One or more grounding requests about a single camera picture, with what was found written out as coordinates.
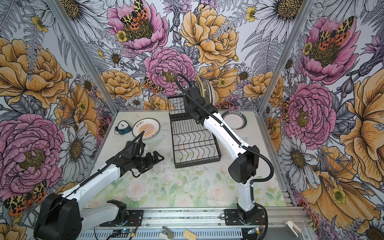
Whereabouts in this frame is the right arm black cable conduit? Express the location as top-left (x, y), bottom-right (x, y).
top-left (173, 73), bottom-right (275, 184)

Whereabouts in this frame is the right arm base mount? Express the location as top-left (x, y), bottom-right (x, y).
top-left (224, 208), bottom-right (268, 226)

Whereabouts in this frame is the white handle object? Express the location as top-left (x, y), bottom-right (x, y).
top-left (285, 221), bottom-right (302, 238)

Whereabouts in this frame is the small green rimmed plate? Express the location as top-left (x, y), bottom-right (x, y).
top-left (222, 111), bottom-right (248, 131)

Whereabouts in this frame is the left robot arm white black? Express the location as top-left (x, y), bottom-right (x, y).
top-left (34, 141), bottom-right (164, 240)

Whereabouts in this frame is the grey clip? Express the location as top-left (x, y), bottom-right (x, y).
top-left (159, 226), bottom-right (174, 240)

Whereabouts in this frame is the black wire dish rack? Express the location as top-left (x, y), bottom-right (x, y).
top-left (168, 95), bottom-right (222, 169)

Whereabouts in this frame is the orange sunburst plate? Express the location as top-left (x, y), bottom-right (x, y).
top-left (132, 118), bottom-right (160, 140)

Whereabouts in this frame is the yellow woven square plate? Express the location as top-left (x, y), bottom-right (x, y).
top-left (195, 76), bottom-right (205, 98)

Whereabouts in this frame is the small teal cup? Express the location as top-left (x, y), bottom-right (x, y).
top-left (115, 121), bottom-right (132, 135)

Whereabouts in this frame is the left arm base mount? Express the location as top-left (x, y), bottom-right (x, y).
top-left (100, 210), bottom-right (144, 227)

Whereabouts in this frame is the aluminium front rail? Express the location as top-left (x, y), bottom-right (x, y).
top-left (74, 207), bottom-right (307, 231)

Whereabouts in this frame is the white floral plate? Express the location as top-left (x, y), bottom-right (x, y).
top-left (211, 85), bottom-right (216, 105)

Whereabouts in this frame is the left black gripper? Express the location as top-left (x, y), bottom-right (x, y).
top-left (132, 151), bottom-right (164, 174)

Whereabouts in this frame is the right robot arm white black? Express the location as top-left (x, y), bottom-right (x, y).
top-left (181, 86), bottom-right (259, 225)

